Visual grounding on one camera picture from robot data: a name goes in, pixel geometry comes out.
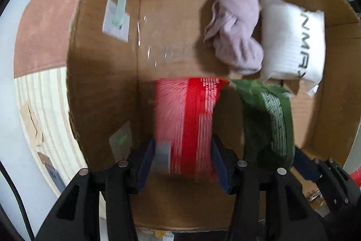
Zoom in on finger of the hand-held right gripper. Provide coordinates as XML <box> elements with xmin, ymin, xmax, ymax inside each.
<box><xmin>294</xmin><ymin>150</ymin><xmax>361</xmax><ymax>212</ymax></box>

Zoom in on white sock with black print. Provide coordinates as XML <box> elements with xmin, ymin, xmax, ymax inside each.
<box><xmin>259</xmin><ymin>0</ymin><xmax>326</xmax><ymax>97</ymax></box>

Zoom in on pink suede cushion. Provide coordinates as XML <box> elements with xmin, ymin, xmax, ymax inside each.
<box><xmin>13</xmin><ymin>0</ymin><xmax>93</xmax><ymax>79</ymax></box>

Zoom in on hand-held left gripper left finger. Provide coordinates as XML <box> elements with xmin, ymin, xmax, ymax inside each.
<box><xmin>36</xmin><ymin>138</ymin><xmax>156</xmax><ymax>241</ymax></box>

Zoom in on black cable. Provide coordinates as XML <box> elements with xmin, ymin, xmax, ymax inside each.
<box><xmin>0</xmin><ymin>161</ymin><xmax>35</xmax><ymax>240</ymax></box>

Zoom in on lavender fuzzy cloth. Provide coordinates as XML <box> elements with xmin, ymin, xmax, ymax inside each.
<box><xmin>203</xmin><ymin>0</ymin><xmax>273</xmax><ymax>75</ymax></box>

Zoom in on red object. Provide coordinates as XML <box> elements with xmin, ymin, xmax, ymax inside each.
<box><xmin>350</xmin><ymin>168</ymin><xmax>361</xmax><ymax>188</ymax></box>

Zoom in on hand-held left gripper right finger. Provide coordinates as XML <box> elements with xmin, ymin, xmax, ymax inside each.
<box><xmin>211</xmin><ymin>134</ymin><xmax>329</xmax><ymax>241</ymax></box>

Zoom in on cream striped printed cloth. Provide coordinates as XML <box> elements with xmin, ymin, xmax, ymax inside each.
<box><xmin>14</xmin><ymin>67</ymin><xmax>91</xmax><ymax>197</ymax></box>

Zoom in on brown cardboard box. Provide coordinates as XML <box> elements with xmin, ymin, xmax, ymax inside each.
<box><xmin>66</xmin><ymin>0</ymin><xmax>361</xmax><ymax>232</ymax></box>

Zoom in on red striped sock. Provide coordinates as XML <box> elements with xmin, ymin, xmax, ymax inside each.
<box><xmin>152</xmin><ymin>77</ymin><xmax>230</xmax><ymax>184</ymax></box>

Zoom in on green patterned sock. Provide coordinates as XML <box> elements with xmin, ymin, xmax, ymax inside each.
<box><xmin>231</xmin><ymin>79</ymin><xmax>296</xmax><ymax>171</ymax></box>

